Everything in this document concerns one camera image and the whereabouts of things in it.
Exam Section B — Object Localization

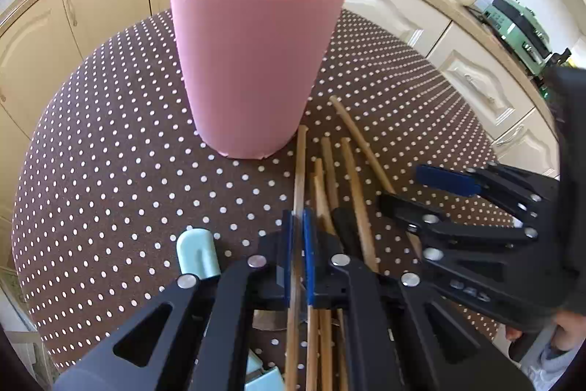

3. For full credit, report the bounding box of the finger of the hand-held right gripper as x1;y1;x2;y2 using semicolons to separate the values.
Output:
380;194;564;332
416;164;557;231

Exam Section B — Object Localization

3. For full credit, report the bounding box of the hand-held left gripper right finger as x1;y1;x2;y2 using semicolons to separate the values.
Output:
303;208;534;391

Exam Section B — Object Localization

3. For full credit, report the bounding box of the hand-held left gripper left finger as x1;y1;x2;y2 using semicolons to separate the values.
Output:
54;210;294;391

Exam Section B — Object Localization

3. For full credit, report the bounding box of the mint green spatula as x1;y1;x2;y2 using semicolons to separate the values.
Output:
176;228;282;391

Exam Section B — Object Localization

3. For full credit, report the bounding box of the pink cup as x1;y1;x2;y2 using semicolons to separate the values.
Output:
168;0;348;160

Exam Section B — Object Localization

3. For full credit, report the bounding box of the person's right hand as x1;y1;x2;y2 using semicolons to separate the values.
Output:
555;309;586;357

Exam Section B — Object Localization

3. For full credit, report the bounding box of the person's grey clothing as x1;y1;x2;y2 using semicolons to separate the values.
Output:
524;343;578;383

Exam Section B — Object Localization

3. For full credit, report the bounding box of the green kitchen appliance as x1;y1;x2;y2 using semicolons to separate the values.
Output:
483;0;553;75

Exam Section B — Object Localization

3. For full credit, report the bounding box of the white chair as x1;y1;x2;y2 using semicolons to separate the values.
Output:
0;267;49;378

